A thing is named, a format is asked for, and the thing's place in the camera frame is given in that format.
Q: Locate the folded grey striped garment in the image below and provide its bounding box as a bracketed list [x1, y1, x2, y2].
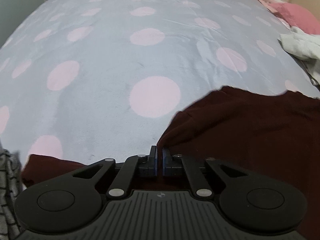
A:
[0, 144, 24, 234]

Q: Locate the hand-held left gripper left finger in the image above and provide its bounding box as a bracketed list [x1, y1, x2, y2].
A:
[72, 145, 158, 200]

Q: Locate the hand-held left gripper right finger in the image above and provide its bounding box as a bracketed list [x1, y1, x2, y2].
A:
[162, 148, 243, 200]

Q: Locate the maroon garment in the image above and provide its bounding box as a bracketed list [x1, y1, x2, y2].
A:
[21, 85, 320, 233]

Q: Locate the bed with polka dot sheet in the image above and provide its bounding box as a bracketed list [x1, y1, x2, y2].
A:
[0, 0, 320, 170]

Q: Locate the off-white garment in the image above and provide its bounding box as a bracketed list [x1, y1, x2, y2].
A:
[278, 27, 320, 85]

